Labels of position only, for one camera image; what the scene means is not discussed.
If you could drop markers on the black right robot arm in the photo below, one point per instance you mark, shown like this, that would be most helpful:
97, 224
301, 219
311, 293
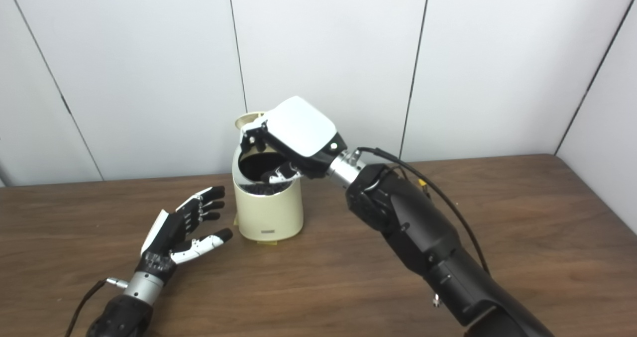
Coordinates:
423, 237

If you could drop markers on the cream-colored bin body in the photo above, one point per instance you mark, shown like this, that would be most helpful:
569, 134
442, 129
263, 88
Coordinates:
268, 212

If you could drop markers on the cream round bin lid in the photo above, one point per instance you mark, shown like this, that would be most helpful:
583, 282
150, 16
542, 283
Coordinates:
246, 120

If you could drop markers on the white and black right hand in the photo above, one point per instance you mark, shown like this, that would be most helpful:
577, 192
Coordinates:
301, 128

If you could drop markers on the white and black left hand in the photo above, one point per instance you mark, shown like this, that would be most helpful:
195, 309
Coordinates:
164, 235

